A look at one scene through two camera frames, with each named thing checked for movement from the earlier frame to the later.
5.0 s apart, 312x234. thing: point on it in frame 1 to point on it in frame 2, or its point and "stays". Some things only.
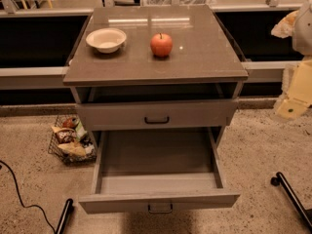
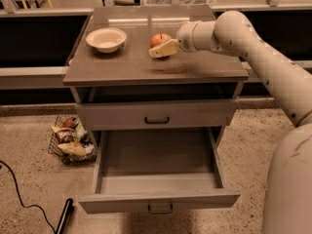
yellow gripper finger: x=299 y=97 to x=191 y=37
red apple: x=161 y=45 stays
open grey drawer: x=158 y=171 stays
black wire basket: x=71 y=140 stays
